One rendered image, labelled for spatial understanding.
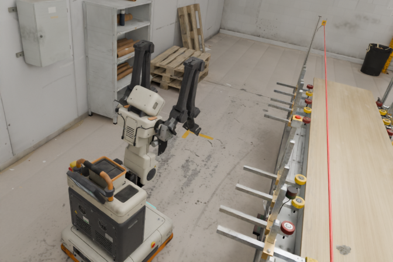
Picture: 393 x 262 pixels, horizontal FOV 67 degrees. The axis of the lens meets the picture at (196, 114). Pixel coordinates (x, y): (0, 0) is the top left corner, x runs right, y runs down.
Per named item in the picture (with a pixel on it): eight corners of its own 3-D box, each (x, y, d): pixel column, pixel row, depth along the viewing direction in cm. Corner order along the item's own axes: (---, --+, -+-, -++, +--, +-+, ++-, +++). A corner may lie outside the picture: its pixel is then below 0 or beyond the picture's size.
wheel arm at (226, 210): (218, 212, 189) (219, 207, 187) (220, 208, 192) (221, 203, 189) (287, 238, 178) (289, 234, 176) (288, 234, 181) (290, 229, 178)
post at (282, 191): (261, 243, 192) (281, 187, 169) (262, 238, 195) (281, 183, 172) (266, 245, 191) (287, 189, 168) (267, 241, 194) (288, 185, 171)
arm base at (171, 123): (158, 123, 199) (172, 130, 193) (164, 113, 201) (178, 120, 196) (162, 128, 206) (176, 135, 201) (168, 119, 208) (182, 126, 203)
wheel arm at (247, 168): (242, 170, 230) (243, 166, 228) (243, 168, 233) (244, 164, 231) (299, 189, 219) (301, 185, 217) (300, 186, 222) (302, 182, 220)
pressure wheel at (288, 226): (275, 240, 178) (281, 227, 173) (277, 230, 185) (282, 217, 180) (289, 245, 176) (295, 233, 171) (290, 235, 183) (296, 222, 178)
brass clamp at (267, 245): (259, 257, 153) (262, 251, 150) (264, 237, 164) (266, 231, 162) (271, 262, 151) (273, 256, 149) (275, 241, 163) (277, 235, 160)
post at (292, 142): (272, 191, 233) (290, 140, 210) (273, 188, 236) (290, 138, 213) (277, 193, 232) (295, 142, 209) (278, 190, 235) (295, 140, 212)
